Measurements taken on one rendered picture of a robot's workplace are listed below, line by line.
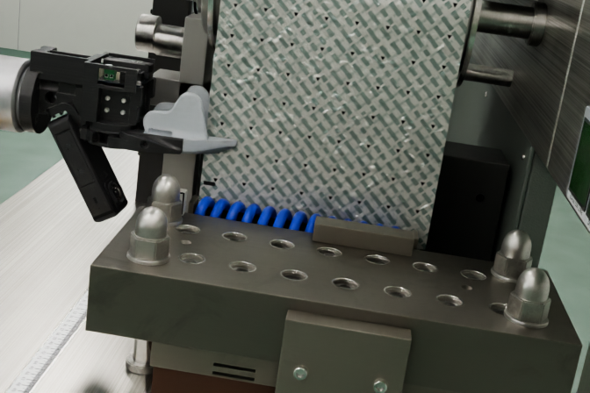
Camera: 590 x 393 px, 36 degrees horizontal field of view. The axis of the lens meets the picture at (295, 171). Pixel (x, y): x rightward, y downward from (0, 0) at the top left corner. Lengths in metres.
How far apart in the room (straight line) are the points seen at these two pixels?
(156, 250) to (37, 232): 0.43
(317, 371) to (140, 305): 0.15
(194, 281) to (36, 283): 0.33
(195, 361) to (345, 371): 0.13
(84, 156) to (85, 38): 5.92
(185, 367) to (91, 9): 6.07
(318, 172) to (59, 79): 0.27
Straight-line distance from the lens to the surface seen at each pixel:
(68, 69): 0.91
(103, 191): 0.92
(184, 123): 0.89
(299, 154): 0.90
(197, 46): 0.97
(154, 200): 0.85
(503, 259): 0.85
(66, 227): 1.19
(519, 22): 0.93
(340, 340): 0.72
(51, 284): 1.03
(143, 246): 0.76
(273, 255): 0.81
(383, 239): 0.85
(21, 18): 6.97
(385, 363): 0.73
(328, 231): 0.85
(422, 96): 0.88
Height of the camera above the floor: 1.33
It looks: 16 degrees down
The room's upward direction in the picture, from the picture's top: 8 degrees clockwise
